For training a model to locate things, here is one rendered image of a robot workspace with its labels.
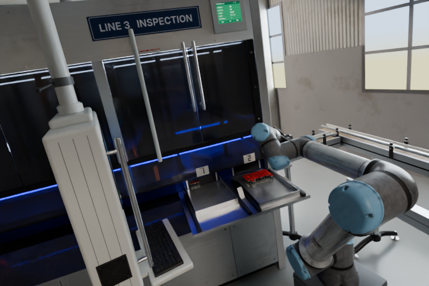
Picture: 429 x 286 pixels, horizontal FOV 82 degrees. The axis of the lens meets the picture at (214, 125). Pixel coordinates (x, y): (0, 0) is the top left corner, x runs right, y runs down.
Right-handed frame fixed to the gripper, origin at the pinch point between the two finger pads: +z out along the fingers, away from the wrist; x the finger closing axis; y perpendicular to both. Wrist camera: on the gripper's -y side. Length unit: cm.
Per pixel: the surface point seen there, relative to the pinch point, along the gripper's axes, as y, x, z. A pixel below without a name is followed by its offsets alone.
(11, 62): 105, 47, -86
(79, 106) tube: 56, 37, -72
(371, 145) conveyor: -19, -28, 89
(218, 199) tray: 15, 55, 9
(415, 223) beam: -69, -3, 94
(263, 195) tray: -1.4, 35.8, 20.4
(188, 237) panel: 18, 95, 17
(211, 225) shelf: 1, 57, -10
